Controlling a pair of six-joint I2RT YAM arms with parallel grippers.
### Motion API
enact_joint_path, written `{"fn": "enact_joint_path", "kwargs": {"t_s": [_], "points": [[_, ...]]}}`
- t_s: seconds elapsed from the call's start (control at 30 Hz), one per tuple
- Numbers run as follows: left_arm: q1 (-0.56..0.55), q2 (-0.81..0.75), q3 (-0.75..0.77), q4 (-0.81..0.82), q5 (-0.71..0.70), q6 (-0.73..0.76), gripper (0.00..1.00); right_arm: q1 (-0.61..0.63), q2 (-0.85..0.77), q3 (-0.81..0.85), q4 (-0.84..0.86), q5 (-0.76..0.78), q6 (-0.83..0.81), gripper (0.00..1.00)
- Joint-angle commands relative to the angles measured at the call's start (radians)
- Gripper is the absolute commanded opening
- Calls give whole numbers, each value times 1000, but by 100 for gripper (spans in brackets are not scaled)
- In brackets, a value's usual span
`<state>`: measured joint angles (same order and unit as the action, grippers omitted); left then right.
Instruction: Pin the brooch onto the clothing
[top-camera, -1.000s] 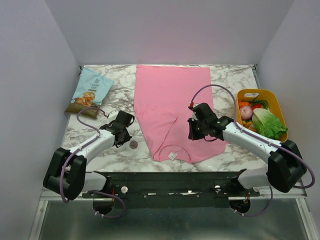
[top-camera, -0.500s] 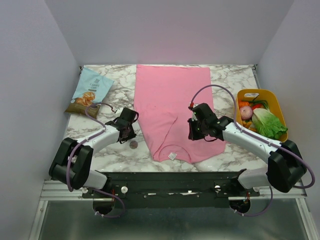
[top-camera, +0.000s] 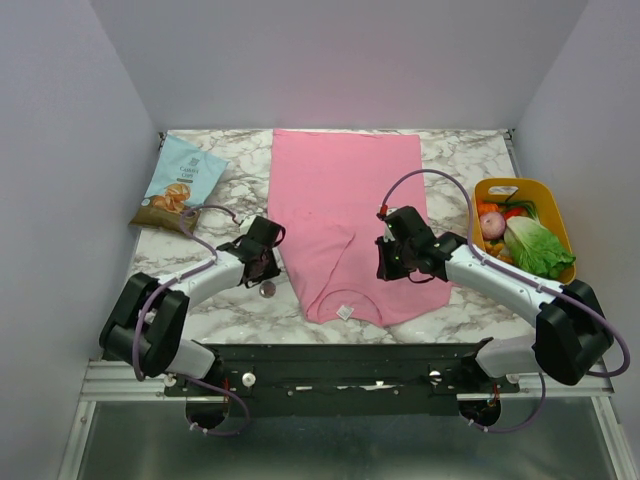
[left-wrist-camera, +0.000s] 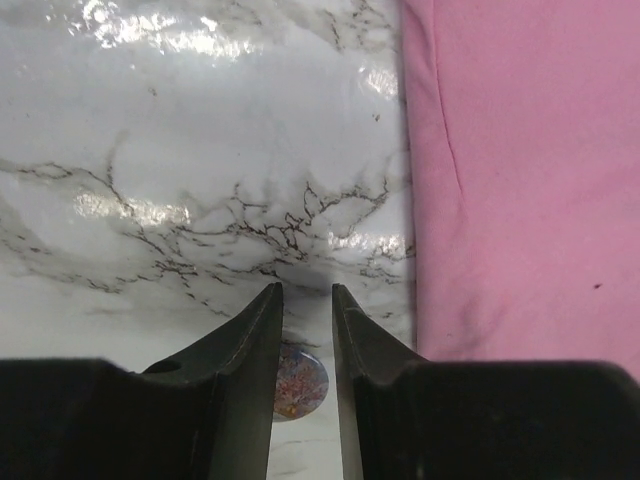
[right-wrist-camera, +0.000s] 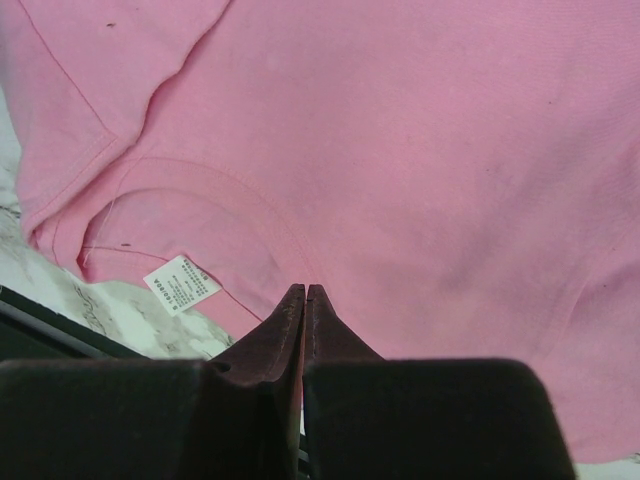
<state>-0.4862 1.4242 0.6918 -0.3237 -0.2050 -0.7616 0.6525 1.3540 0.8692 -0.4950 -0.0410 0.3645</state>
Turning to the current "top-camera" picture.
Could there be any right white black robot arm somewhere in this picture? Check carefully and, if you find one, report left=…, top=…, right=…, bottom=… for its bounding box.
left=375, top=206, right=613, bottom=392

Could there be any blue chips bag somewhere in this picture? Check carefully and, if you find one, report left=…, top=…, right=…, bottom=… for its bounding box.
left=129, top=134, right=229, bottom=234

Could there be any yellow plastic basket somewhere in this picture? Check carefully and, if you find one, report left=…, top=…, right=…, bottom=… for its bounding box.
left=471, top=178, right=576, bottom=284

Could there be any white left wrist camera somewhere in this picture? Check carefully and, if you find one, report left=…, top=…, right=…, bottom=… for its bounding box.
left=238, top=215, right=257, bottom=235

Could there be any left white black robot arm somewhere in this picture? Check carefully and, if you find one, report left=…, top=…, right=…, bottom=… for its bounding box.
left=99, top=216, right=286, bottom=395

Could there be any purple onion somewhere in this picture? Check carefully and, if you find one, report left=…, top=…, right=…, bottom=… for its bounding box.
left=479, top=212, right=506, bottom=240

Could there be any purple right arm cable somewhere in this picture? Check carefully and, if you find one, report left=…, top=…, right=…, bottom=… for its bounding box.
left=377, top=168, right=631, bottom=434

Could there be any small orange pumpkin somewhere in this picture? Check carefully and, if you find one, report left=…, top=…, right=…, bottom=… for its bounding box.
left=476, top=201, right=501, bottom=217

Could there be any pink t-shirt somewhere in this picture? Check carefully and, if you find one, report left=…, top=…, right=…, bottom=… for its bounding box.
left=267, top=129, right=452, bottom=327

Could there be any green lettuce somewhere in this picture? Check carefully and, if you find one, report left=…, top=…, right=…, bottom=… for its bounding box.
left=503, top=216, right=576, bottom=280

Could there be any red pepper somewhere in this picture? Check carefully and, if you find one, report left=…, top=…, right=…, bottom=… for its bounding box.
left=503, top=207, right=527, bottom=220

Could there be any aluminium frame rail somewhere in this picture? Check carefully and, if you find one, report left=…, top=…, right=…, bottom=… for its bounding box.
left=80, top=361, right=614, bottom=402

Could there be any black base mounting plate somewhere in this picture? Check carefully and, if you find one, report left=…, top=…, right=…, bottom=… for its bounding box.
left=164, top=343, right=521, bottom=419

